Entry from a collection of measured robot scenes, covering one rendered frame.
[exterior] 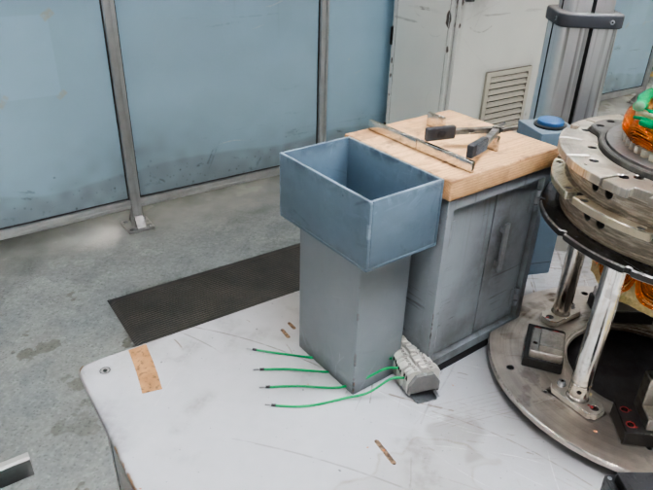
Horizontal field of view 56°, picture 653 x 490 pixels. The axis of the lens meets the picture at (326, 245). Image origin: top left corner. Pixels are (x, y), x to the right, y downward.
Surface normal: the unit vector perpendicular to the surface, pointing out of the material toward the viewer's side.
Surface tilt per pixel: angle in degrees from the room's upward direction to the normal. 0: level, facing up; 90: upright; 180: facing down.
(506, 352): 0
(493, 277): 90
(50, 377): 0
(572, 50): 90
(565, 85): 90
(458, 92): 90
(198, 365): 0
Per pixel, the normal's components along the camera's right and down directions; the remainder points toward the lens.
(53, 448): 0.03, -0.87
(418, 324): -0.80, 0.28
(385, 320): 0.60, 0.41
